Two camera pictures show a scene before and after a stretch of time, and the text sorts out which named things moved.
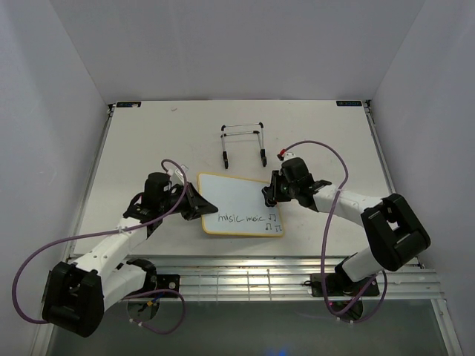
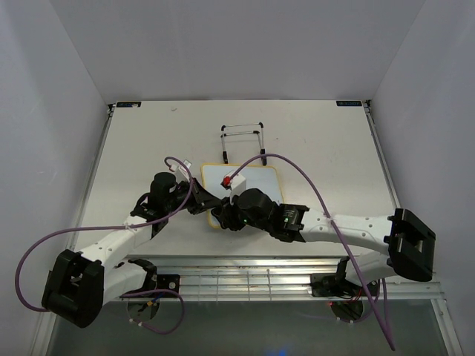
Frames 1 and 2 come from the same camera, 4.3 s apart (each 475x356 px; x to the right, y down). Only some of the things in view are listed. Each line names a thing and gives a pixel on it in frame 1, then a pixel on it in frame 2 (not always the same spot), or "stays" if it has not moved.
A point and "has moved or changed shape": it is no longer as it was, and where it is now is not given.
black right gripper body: [283, 190] → [237, 219]
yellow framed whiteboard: [243, 209] has moved or changed shape
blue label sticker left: [128, 104] stays
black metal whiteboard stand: [242, 129] stays
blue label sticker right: [348, 103] stays
